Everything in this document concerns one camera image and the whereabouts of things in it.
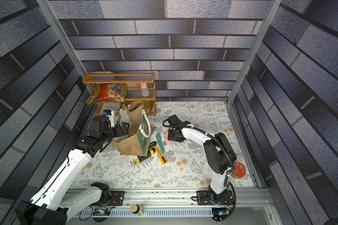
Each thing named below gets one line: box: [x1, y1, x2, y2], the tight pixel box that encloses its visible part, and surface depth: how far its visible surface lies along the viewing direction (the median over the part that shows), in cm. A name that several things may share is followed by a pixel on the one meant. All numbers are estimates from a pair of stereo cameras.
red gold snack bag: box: [85, 83, 128, 105], surface depth 100 cm
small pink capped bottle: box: [139, 82, 150, 98], surface depth 105 cm
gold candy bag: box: [124, 100, 155, 115], surface depth 113 cm
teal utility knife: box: [155, 132, 166, 154], surface depth 97 cm
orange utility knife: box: [154, 146, 168, 165], surface depth 91 cm
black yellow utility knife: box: [136, 141, 157, 165], surface depth 91 cm
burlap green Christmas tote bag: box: [111, 104, 152, 157], surface depth 87 cm
